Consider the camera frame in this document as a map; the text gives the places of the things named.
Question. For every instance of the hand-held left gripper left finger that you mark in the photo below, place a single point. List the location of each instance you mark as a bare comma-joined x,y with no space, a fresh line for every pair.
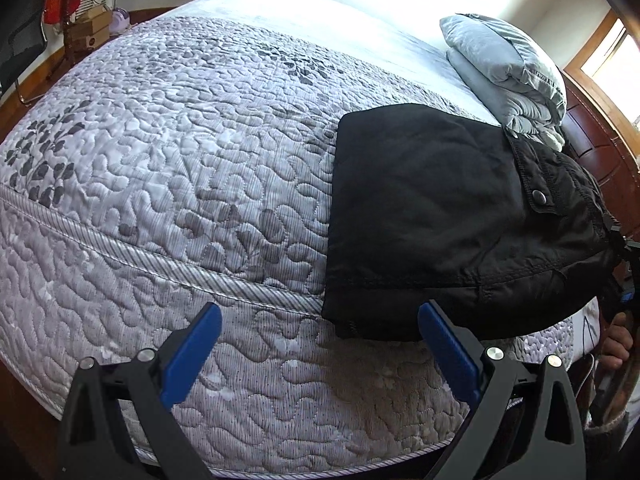
192,355

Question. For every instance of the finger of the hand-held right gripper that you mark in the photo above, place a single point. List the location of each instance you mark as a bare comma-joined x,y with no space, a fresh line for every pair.
620,250

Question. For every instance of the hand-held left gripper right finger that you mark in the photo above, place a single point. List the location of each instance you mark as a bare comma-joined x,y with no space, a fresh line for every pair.
450,355

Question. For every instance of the black jacket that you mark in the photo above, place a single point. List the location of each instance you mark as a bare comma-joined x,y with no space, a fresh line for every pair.
425,210

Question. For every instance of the person's right hand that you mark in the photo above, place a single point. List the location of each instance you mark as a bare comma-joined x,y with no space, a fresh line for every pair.
617,345

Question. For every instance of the wooden headboard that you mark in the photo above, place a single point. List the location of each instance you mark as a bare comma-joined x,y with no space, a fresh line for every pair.
600,135

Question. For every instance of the quilted grey mattress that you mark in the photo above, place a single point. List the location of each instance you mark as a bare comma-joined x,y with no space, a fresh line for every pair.
175,160

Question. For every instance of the folded grey duvet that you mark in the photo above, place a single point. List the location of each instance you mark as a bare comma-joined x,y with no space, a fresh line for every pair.
500,70

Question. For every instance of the stack of cardboard boxes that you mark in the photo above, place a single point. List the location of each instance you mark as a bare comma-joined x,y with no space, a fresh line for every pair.
87,30

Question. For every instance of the lilac plastic container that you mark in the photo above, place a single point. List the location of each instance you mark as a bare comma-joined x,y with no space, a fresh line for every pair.
120,20

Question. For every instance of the black chrome chair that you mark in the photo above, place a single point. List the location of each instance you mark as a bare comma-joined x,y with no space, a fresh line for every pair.
22,35

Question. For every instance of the wooden window frame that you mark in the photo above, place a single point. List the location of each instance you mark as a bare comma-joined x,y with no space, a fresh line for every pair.
592,42

